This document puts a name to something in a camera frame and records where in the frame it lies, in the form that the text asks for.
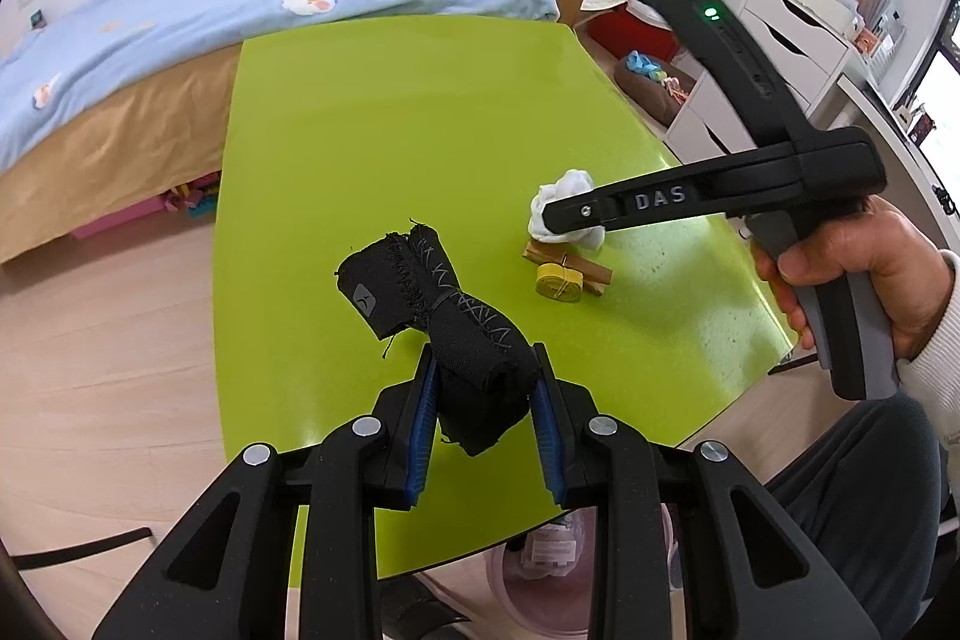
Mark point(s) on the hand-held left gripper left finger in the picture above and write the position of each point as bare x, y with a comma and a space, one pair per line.
420, 430

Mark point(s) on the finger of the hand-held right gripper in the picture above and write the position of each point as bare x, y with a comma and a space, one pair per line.
637, 201

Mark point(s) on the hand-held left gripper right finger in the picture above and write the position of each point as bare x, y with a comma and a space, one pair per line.
547, 437

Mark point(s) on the white sock bundle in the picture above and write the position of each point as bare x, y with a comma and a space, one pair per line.
570, 184

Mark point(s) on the black stitched cloth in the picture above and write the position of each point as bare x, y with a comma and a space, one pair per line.
465, 340

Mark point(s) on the pink trash bin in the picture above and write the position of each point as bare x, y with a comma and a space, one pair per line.
540, 610

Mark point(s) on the person's right forearm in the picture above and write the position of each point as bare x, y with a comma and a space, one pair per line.
937, 377

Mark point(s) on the person's right hand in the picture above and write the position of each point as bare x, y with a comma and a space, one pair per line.
892, 280

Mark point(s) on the white desk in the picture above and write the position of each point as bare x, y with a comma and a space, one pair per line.
900, 145

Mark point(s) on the wooden clothespin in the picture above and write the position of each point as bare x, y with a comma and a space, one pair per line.
592, 272

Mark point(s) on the brown cushion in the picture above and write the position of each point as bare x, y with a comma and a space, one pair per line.
649, 96

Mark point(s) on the yellow tape roll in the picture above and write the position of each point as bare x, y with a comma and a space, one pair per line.
559, 284

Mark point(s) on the white drawer cabinet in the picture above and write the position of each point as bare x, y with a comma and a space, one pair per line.
787, 48

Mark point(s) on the blue soft toy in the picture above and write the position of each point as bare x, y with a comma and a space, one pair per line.
643, 66

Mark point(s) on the red box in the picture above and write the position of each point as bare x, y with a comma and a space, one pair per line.
630, 33

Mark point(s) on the person's right leg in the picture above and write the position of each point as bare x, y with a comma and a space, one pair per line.
847, 497

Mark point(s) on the colorful toy blocks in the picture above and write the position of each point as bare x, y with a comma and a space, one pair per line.
195, 197

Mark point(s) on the pink storage box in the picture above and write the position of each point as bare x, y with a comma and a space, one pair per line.
120, 220

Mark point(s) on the wooden bed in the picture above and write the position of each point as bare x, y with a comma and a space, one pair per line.
97, 160

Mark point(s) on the blue printed blanket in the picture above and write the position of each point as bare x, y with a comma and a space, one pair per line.
187, 3

